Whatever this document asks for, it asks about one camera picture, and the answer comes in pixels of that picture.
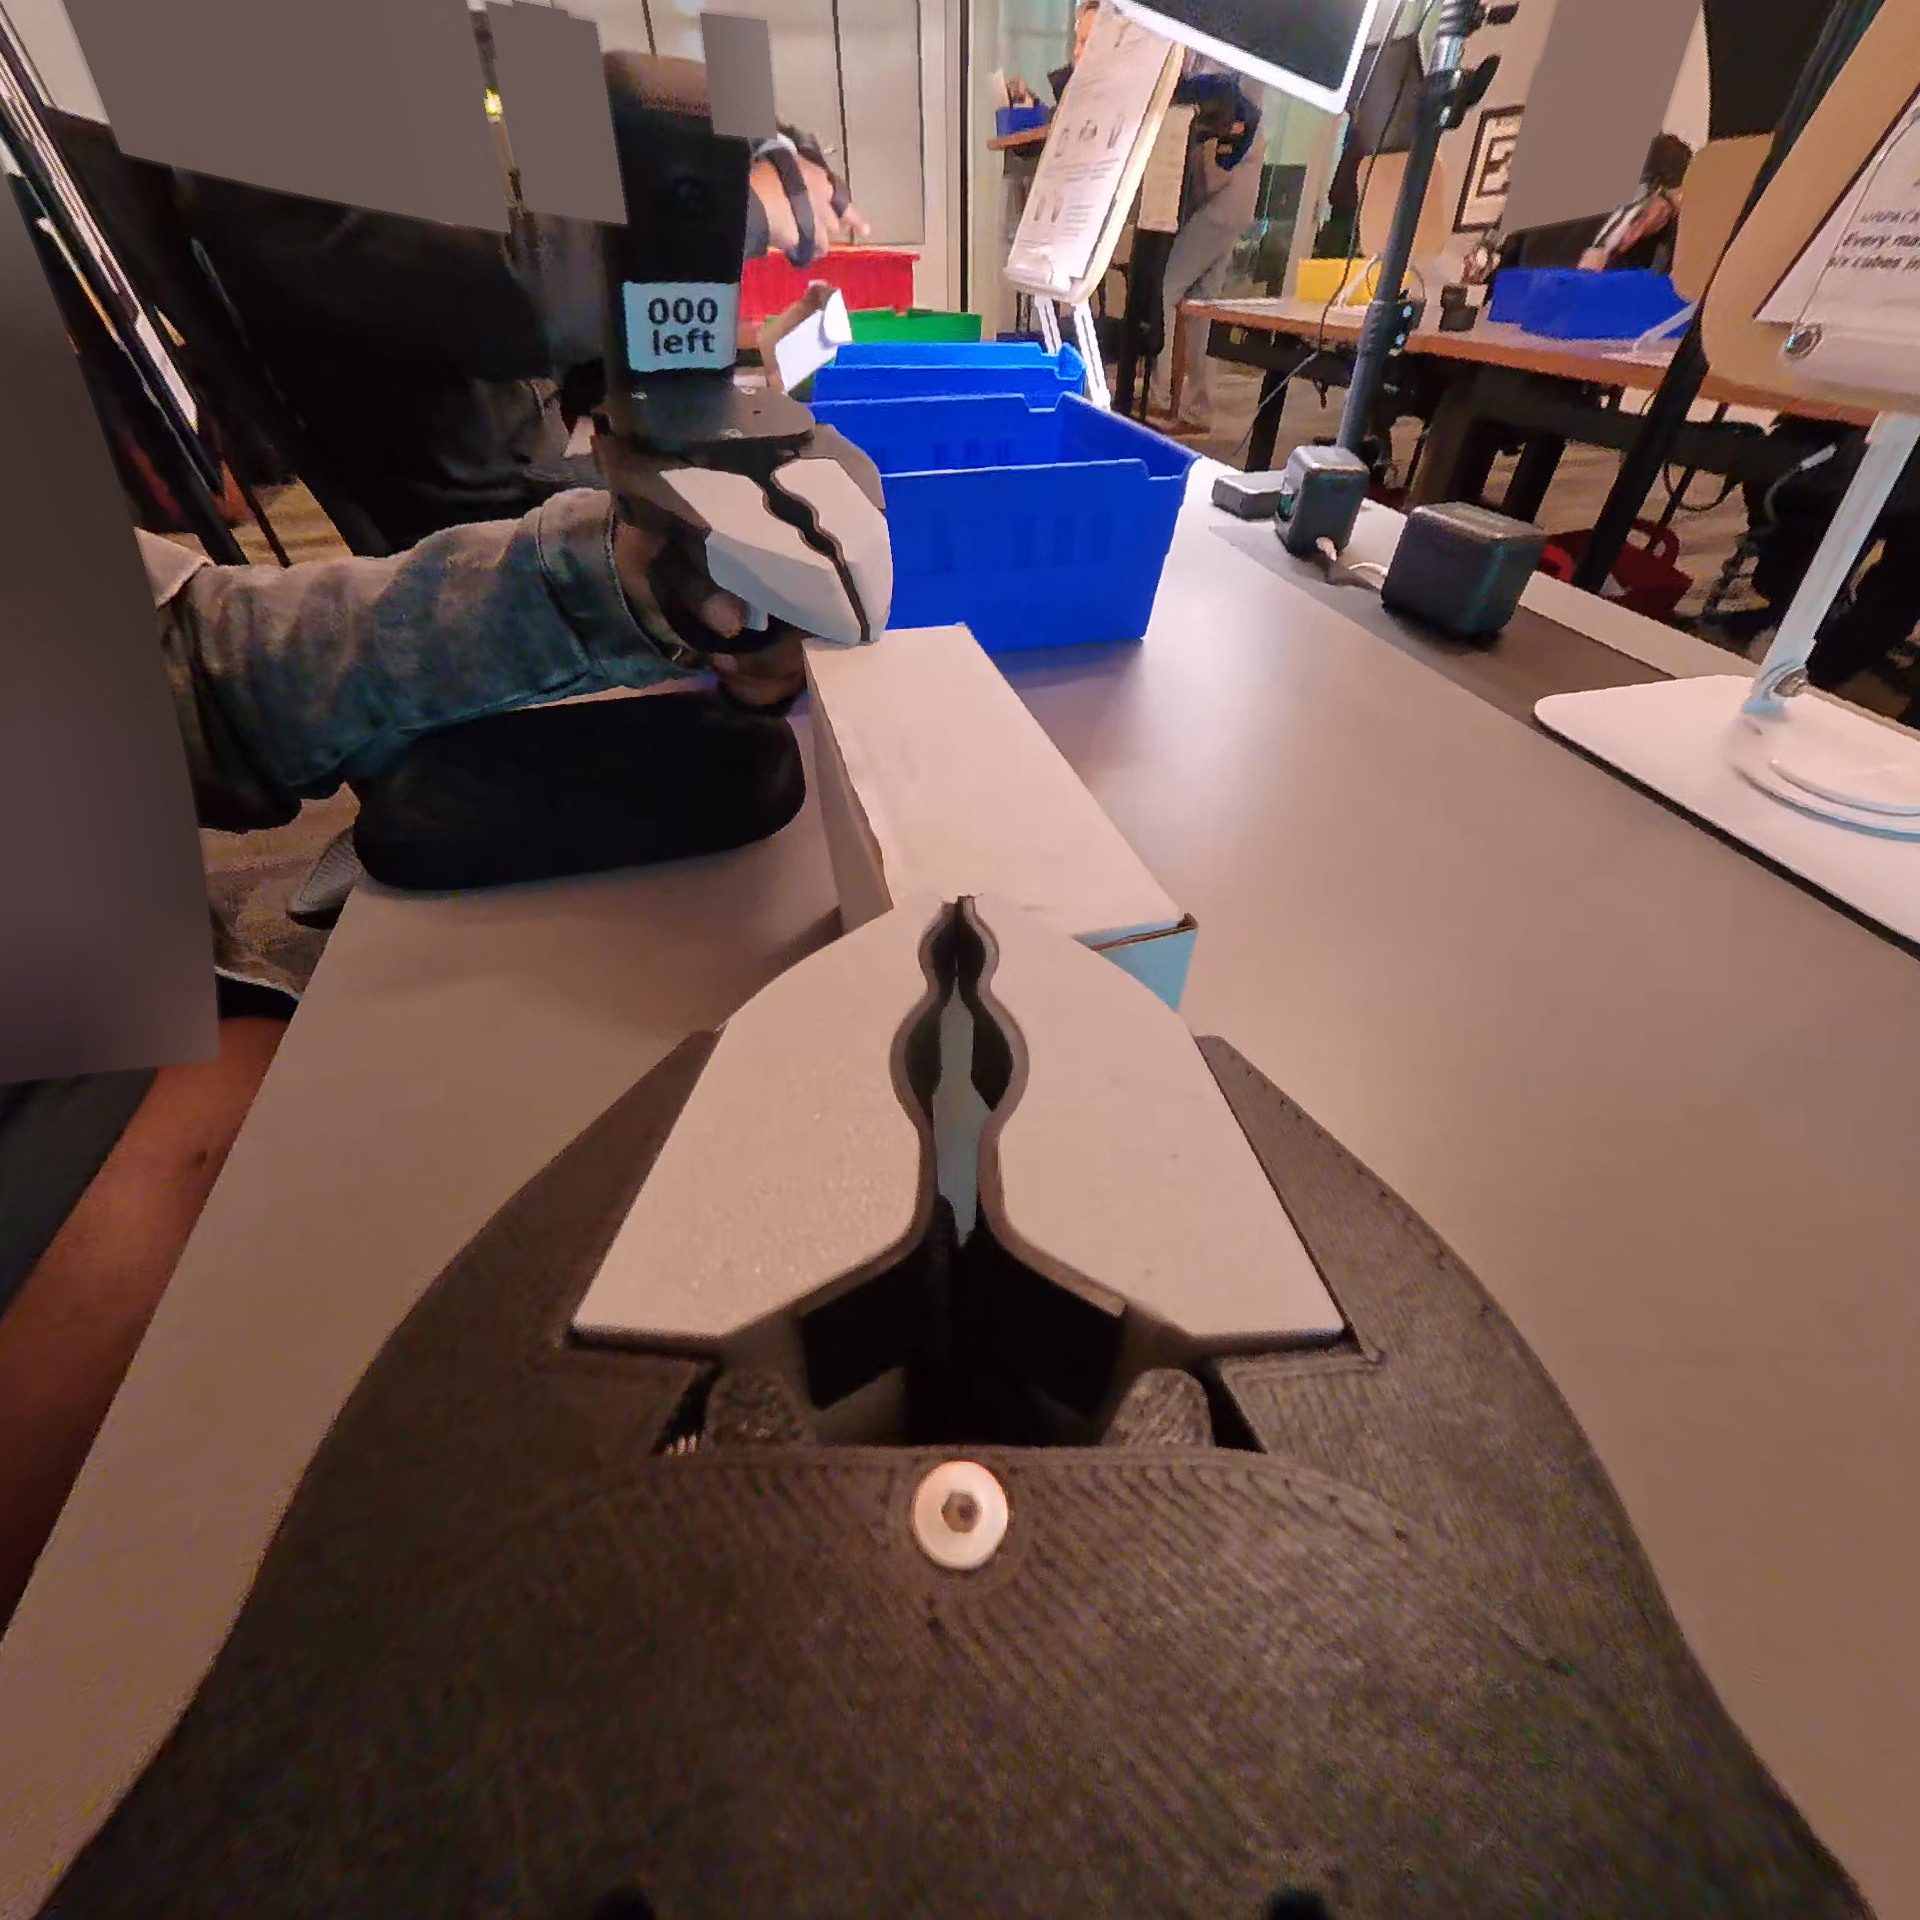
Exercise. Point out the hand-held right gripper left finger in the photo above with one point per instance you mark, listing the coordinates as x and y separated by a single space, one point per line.
781 1184

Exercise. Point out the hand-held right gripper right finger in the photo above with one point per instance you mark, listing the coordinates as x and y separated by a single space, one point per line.
1141 1184

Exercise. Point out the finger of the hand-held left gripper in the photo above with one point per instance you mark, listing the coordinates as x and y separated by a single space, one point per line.
855 523
743 547

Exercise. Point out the blue plastic bin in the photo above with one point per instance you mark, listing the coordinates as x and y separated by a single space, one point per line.
945 371
1585 300
1021 523

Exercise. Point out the white cardboard mailer box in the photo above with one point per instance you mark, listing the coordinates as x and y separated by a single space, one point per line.
962 763

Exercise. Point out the person's left forearm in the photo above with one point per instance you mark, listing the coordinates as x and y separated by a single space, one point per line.
422 644

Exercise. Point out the red plastic bin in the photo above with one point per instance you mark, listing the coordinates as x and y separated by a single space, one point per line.
863 280

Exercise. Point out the black wrist rest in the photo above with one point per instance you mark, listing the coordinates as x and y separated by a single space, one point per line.
571 796

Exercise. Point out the flat grey device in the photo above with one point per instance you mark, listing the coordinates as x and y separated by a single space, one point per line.
1241 496

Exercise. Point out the cardboard instruction board on legs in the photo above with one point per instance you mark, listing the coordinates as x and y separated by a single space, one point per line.
1086 164

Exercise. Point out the wooden table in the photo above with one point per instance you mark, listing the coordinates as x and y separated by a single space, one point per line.
1351 324

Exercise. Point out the yellow plastic bin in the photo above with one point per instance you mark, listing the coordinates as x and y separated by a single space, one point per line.
1332 279

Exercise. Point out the black light stand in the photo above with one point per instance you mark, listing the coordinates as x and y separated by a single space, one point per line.
1395 283

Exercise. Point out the studio light panel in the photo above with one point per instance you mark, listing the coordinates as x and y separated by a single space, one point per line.
1261 44

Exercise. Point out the white stand with instruction board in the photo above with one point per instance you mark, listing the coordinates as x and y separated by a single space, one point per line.
1665 734

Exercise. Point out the red bag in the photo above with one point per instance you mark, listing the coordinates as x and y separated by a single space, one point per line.
1628 564

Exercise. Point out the black slanted pole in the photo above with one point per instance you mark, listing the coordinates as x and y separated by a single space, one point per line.
1723 300

